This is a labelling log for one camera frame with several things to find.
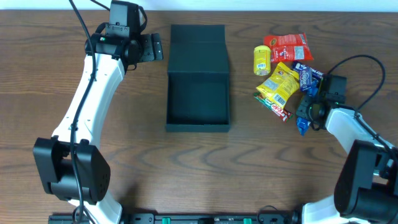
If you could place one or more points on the red snack packet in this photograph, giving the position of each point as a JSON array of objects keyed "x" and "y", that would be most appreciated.
[{"x": 288, "y": 48}]

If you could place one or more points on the small blue Eclipse pack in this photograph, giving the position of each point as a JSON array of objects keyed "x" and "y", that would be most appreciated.
[{"x": 305, "y": 79}]

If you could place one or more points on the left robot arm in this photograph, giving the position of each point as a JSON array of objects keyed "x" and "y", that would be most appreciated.
[{"x": 69, "y": 163}]

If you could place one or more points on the purple Dairy Milk bar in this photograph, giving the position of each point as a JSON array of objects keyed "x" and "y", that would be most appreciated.
[{"x": 298, "y": 66}]

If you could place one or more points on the yellow snack bag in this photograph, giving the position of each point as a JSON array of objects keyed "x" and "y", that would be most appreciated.
[{"x": 280, "y": 86}]

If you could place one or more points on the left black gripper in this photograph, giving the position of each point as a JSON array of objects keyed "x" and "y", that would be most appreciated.
[{"x": 152, "y": 47}]

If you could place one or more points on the blue Oreo cookie pack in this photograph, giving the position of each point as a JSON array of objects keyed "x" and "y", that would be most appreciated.
[{"x": 303, "y": 121}]

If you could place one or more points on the black gift box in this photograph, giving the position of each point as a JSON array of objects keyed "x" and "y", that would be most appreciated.
[{"x": 198, "y": 80}]

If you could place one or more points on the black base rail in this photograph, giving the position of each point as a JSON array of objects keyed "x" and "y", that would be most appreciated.
[{"x": 272, "y": 217}]

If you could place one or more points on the yellow plastic jar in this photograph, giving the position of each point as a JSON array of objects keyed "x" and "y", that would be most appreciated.
[{"x": 262, "y": 60}]

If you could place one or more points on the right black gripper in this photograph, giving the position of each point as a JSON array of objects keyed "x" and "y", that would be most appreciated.
[{"x": 305, "y": 104}]

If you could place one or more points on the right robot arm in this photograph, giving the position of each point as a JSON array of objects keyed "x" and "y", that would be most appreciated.
[{"x": 366, "y": 190}]

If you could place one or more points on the red green KitKat bar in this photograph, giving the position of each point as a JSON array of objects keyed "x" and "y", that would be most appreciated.
[{"x": 283, "y": 114}]

